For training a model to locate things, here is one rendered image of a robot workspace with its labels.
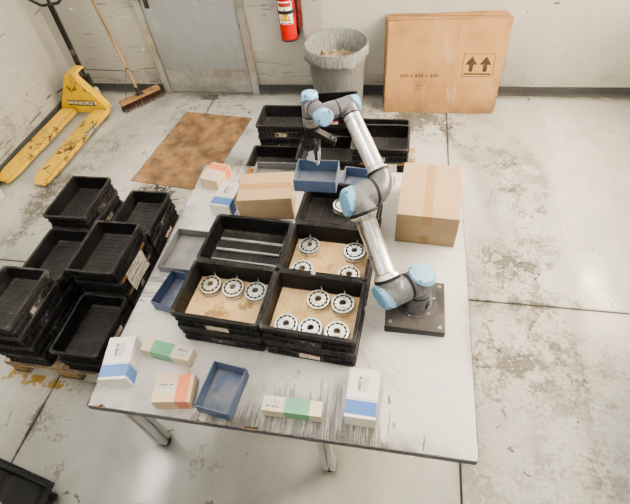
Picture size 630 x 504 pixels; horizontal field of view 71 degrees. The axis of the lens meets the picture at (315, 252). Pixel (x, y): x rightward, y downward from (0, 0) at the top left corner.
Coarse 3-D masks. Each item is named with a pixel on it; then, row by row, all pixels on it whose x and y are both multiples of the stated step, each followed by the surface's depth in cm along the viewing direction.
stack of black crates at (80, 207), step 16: (80, 176) 309; (64, 192) 302; (80, 192) 314; (96, 192) 312; (112, 192) 310; (48, 208) 289; (64, 208) 303; (80, 208) 303; (96, 208) 294; (112, 208) 310; (64, 224) 290; (80, 224) 286
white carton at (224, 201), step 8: (224, 184) 260; (232, 184) 259; (216, 192) 256; (224, 192) 255; (232, 192) 255; (216, 200) 251; (224, 200) 251; (232, 200) 251; (216, 208) 251; (224, 208) 249; (232, 208) 252
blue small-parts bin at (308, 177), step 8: (304, 160) 214; (320, 160) 212; (328, 160) 211; (336, 160) 211; (296, 168) 210; (304, 168) 218; (312, 168) 217; (320, 168) 216; (328, 168) 215; (336, 168) 214; (296, 176) 211; (304, 176) 216; (312, 176) 215; (320, 176) 215; (328, 176) 214; (336, 176) 204; (296, 184) 207; (304, 184) 206; (312, 184) 205; (320, 184) 204; (328, 184) 203; (336, 184) 206; (328, 192) 207
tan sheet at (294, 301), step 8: (288, 288) 203; (280, 296) 200; (288, 296) 200; (296, 296) 199; (304, 296) 199; (280, 304) 197; (288, 304) 197; (296, 304) 197; (304, 304) 196; (344, 304) 195; (280, 312) 195; (296, 312) 194; (304, 312) 194; (312, 312) 193; (328, 312) 193; (272, 320) 192; (320, 320) 190; (328, 320) 190; (336, 320) 190; (344, 320) 189; (352, 320) 189; (352, 328) 187
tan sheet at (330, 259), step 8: (296, 248) 218; (320, 248) 217; (328, 248) 216; (336, 248) 216; (296, 256) 215; (304, 256) 214; (320, 256) 213; (328, 256) 213; (336, 256) 212; (312, 264) 211; (320, 264) 210; (328, 264) 210; (336, 264) 209; (344, 264) 209; (360, 264) 208; (328, 272) 207; (336, 272) 206; (360, 272) 205
